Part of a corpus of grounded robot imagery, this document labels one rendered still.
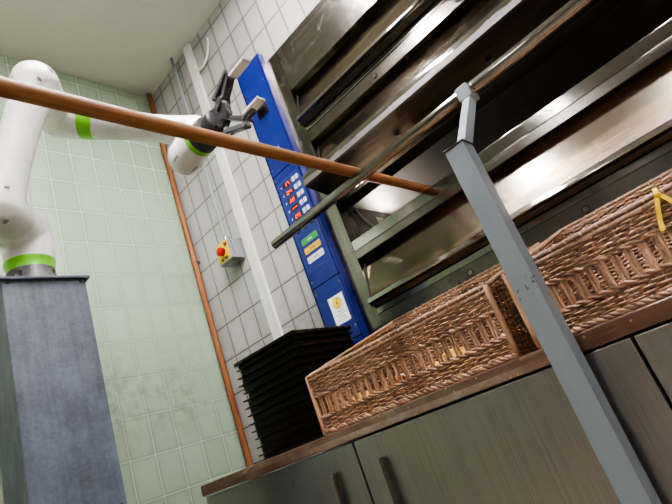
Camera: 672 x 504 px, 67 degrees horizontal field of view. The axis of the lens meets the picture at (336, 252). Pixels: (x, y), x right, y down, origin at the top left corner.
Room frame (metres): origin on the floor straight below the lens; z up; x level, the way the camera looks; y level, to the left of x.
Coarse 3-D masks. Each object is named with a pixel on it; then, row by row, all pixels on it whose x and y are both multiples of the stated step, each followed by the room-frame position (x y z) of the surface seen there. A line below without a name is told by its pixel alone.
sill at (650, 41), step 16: (656, 32) 1.08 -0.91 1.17; (640, 48) 1.10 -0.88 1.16; (608, 64) 1.15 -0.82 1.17; (624, 64) 1.13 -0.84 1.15; (592, 80) 1.17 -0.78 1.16; (560, 96) 1.22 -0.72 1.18; (576, 96) 1.20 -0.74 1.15; (544, 112) 1.26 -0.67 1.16; (528, 128) 1.29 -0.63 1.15; (496, 144) 1.35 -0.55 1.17; (512, 144) 1.33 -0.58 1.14; (448, 176) 1.45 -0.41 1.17; (432, 192) 1.49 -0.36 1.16; (400, 208) 1.57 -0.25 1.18; (416, 208) 1.54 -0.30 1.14; (384, 224) 1.62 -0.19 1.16; (368, 240) 1.67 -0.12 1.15
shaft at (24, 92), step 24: (0, 96) 0.57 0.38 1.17; (24, 96) 0.59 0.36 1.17; (48, 96) 0.61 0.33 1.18; (72, 96) 0.64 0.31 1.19; (120, 120) 0.71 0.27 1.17; (144, 120) 0.74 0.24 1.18; (168, 120) 0.78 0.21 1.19; (216, 144) 0.87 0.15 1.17; (240, 144) 0.91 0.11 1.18; (264, 144) 0.97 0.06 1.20; (312, 168) 1.11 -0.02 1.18; (336, 168) 1.16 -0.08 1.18; (360, 168) 1.25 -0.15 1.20
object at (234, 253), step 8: (224, 240) 2.00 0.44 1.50; (232, 240) 2.01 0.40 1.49; (216, 248) 2.04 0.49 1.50; (224, 248) 2.01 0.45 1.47; (232, 248) 2.00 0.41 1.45; (240, 248) 2.03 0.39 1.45; (224, 256) 2.01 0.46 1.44; (232, 256) 1.99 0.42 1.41; (240, 256) 2.02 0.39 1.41; (224, 264) 2.03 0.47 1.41; (232, 264) 2.07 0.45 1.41
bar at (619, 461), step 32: (576, 0) 0.83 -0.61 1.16; (544, 32) 0.88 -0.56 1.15; (512, 64) 0.94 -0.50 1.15; (416, 128) 1.08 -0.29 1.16; (384, 160) 1.15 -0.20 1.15; (448, 160) 0.83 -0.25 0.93; (480, 160) 0.83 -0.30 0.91; (480, 192) 0.81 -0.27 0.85; (512, 224) 0.82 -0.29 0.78; (512, 256) 0.81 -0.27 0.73; (544, 288) 0.82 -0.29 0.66; (544, 320) 0.81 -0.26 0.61; (576, 352) 0.81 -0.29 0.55; (576, 384) 0.81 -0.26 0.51; (608, 416) 0.81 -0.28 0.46; (608, 448) 0.81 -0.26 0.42; (640, 480) 0.80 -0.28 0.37
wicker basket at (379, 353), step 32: (480, 288) 0.98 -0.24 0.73; (416, 320) 1.08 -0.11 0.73; (448, 320) 1.04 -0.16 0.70; (480, 320) 1.00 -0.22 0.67; (512, 320) 1.01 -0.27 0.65; (352, 352) 1.20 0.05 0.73; (384, 352) 1.15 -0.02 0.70; (416, 352) 1.10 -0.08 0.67; (448, 352) 1.06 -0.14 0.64; (480, 352) 1.02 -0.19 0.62; (512, 352) 0.98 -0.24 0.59; (320, 384) 1.28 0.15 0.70; (352, 384) 1.22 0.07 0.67; (384, 384) 1.17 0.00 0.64; (416, 384) 1.12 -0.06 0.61; (448, 384) 1.08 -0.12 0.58; (320, 416) 1.30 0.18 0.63; (352, 416) 1.24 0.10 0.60
